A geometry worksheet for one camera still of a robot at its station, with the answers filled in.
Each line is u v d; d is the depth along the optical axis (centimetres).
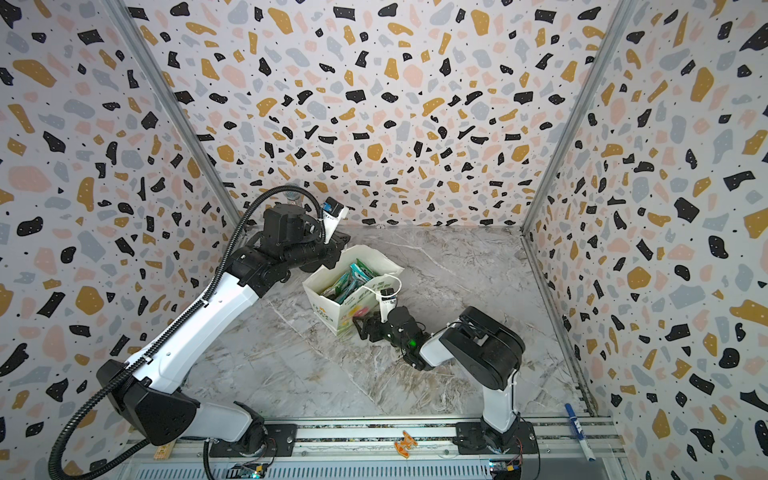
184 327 43
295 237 55
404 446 73
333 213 60
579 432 75
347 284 92
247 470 70
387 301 82
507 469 72
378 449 73
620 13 71
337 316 78
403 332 71
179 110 86
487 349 50
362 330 82
